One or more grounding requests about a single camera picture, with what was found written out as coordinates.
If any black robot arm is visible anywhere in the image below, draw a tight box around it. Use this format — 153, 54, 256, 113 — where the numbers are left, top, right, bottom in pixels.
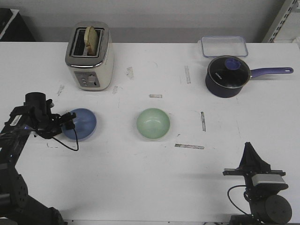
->
0, 92, 76, 225
223, 142, 292, 225

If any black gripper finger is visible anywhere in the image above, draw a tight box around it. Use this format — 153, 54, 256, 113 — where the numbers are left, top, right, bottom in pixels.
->
61, 112, 76, 121
249, 142, 271, 171
63, 121, 75, 130
239, 142, 250, 170

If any toast slice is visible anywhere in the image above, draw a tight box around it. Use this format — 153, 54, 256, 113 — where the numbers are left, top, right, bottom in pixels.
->
84, 26, 98, 56

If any clear plastic food container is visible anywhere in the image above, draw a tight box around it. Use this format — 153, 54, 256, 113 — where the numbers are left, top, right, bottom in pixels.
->
197, 36, 248, 58

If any cream and chrome toaster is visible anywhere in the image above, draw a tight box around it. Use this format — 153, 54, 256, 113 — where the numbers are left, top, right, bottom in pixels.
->
65, 21, 114, 91

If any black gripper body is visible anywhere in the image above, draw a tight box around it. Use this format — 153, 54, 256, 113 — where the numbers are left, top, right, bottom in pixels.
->
223, 168, 286, 178
48, 114, 62, 131

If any glass pot lid blue knob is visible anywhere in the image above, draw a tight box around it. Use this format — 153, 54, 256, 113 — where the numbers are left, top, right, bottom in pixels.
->
208, 55, 251, 89

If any dark blue saucepan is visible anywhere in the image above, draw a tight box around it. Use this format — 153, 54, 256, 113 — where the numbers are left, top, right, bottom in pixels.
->
205, 55, 293, 98

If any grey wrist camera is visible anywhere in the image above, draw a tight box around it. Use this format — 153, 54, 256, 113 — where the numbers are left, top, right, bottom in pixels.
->
251, 174, 286, 186

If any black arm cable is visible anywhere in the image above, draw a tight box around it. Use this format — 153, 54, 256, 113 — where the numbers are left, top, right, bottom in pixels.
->
227, 185, 253, 218
34, 127, 79, 152

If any green bowl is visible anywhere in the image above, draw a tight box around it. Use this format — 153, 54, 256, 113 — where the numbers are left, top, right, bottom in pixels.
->
136, 108, 171, 140

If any black box in corner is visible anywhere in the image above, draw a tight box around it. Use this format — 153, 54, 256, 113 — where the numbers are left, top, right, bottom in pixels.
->
0, 8, 36, 42

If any blue bowl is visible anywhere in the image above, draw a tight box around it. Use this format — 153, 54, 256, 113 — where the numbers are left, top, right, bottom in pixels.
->
70, 108, 97, 140

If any white slotted shelf upright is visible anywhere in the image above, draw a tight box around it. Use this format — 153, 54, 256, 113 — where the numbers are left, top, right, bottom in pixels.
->
262, 0, 300, 43

